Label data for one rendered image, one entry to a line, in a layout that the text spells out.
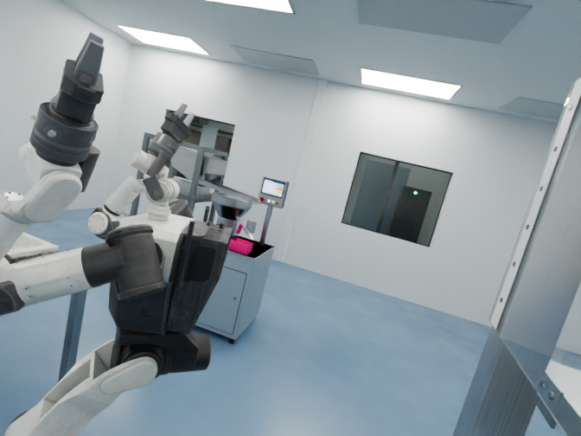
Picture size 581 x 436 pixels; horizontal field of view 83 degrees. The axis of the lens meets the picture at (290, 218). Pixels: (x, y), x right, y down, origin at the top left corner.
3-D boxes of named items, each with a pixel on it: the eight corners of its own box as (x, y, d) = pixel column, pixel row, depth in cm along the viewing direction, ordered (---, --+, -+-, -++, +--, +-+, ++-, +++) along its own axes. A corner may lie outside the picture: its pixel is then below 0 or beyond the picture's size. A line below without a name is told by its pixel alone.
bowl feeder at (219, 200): (195, 234, 281) (205, 192, 276) (214, 229, 316) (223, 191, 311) (248, 251, 271) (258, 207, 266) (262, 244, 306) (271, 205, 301)
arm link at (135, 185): (167, 165, 125) (144, 191, 126) (147, 151, 118) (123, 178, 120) (170, 172, 120) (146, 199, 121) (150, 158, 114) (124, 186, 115)
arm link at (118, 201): (134, 182, 125) (101, 218, 127) (115, 178, 115) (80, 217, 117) (151, 201, 123) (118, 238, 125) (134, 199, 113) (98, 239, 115)
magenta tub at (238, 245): (227, 249, 261) (230, 239, 260) (233, 246, 273) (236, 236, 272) (246, 255, 258) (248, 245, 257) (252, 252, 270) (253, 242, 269)
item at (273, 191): (246, 243, 295) (262, 175, 286) (250, 241, 305) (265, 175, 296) (270, 250, 290) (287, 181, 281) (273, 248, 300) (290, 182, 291)
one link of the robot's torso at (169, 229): (215, 307, 117) (237, 210, 112) (199, 365, 84) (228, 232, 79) (130, 291, 113) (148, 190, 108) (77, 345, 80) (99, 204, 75)
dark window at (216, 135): (157, 171, 585) (169, 109, 569) (157, 171, 587) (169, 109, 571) (224, 190, 559) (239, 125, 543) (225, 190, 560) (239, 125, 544)
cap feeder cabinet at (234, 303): (166, 322, 277) (183, 236, 266) (199, 300, 332) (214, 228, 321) (233, 348, 265) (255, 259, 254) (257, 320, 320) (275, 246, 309)
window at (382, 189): (340, 223, 519) (360, 150, 503) (340, 223, 521) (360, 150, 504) (429, 248, 492) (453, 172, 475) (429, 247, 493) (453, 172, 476)
